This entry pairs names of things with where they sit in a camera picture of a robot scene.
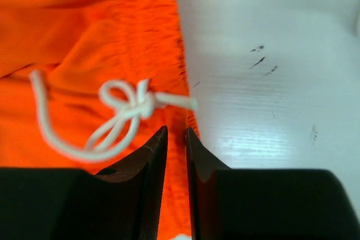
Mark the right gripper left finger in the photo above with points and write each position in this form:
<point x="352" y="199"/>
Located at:
<point x="121" y="201"/>

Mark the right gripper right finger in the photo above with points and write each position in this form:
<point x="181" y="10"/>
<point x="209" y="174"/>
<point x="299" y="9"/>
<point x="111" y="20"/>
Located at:
<point x="227" y="203"/>

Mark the orange mesh shorts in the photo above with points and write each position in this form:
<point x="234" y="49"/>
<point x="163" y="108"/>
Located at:
<point x="84" y="83"/>

